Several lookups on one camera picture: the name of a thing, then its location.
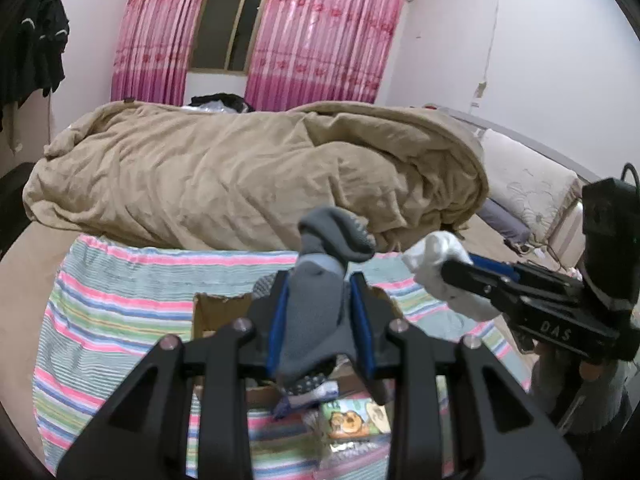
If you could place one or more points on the beige mattress cover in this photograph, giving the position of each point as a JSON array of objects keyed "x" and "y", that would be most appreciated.
[{"x": 30, "y": 265}]

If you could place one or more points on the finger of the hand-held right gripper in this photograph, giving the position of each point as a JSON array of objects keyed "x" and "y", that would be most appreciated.
[
  {"x": 495, "y": 266},
  {"x": 480, "y": 285}
]

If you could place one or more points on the white sock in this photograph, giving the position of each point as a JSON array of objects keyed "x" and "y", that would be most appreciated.
[{"x": 430, "y": 260}]

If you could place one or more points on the striped bed sheet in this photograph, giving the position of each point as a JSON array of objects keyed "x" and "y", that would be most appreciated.
[{"x": 110, "y": 310}]

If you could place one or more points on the pink curtain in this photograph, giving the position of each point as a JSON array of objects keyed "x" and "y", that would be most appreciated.
[
  {"x": 325, "y": 35},
  {"x": 155, "y": 35}
]

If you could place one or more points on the hanging black clothes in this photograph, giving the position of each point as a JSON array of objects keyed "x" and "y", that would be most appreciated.
[{"x": 35, "y": 45}]

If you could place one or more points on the cream floral pillow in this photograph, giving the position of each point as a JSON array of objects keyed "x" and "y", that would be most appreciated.
[{"x": 530, "y": 180}]

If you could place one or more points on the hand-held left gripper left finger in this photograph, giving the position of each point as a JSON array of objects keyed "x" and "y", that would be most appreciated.
[{"x": 278, "y": 325}]

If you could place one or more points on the grey pillow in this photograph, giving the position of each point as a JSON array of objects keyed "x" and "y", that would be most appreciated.
[{"x": 507, "y": 222}]

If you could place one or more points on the colourful picture packet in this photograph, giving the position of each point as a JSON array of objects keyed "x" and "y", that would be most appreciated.
[{"x": 350, "y": 420}]

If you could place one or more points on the beige blanket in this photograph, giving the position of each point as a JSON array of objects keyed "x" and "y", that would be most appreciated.
[{"x": 210, "y": 180}]

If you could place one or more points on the cardboard box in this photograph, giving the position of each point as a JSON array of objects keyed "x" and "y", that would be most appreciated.
[{"x": 220, "y": 310}]

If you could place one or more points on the blue patterned sock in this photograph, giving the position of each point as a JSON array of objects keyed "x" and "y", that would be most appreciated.
[{"x": 305, "y": 387}]

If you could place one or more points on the person's right hand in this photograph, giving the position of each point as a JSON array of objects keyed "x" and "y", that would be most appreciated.
[{"x": 591, "y": 370}]

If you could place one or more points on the grey sock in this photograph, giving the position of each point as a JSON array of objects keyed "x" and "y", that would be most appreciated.
[{"x": 315, "y": 300}]

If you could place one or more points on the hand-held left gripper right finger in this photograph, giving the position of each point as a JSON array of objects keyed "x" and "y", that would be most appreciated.
[{"x": 361, "y": 325}]

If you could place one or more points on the window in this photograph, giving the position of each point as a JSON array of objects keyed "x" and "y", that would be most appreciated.
[{"x": 235, "y": 15}]

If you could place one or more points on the dark clothes pile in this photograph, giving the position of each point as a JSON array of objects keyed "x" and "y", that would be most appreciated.
[{"x": 225, "y": 102}]

